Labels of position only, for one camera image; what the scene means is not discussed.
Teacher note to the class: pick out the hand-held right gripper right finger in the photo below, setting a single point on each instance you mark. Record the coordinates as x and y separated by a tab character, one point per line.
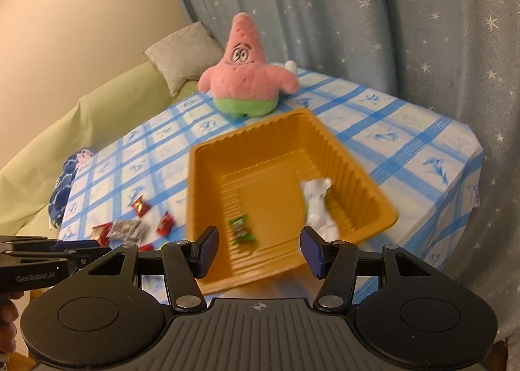
310	251

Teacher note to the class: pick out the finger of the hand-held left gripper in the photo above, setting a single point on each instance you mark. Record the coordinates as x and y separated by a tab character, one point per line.
61	245
77	255

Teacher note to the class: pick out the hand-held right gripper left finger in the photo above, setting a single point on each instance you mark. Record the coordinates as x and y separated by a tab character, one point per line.
209	248

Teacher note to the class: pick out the small red candy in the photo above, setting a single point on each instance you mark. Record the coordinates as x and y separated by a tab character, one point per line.
165	225
140	205
146	247
102	233

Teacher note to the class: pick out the orange plastic tray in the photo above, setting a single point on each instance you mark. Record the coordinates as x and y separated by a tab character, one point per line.
264	176

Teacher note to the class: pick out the person's left hand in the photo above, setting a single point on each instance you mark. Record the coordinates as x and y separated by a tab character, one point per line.
8	314

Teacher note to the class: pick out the green wrapped candy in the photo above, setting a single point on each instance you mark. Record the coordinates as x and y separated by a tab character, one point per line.
243	231

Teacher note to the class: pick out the white wrapped snack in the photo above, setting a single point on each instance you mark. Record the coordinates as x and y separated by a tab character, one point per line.
319	208

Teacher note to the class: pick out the silver printed snack packet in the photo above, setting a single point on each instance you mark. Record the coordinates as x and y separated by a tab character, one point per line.
129	229

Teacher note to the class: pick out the dark blue patterned cloth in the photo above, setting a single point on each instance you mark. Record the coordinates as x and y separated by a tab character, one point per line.
65	184

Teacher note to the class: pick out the light green sofa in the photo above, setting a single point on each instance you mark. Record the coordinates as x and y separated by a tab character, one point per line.
81	111

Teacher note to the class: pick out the blue checkered tablecloth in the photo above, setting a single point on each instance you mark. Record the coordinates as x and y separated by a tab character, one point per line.
386	123

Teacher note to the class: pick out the green patterned cushion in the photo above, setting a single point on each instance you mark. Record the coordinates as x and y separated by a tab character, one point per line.
189	90

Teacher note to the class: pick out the pink starfish plush toy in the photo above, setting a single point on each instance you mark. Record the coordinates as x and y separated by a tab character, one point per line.
243	78

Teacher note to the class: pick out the small white object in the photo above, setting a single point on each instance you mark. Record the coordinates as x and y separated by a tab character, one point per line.
291	65

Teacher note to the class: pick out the beige cushion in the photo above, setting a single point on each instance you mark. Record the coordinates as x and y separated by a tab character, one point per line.
183	54

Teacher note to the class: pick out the starry grey-blue curtain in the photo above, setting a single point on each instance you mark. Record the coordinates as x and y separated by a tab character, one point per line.
365	21

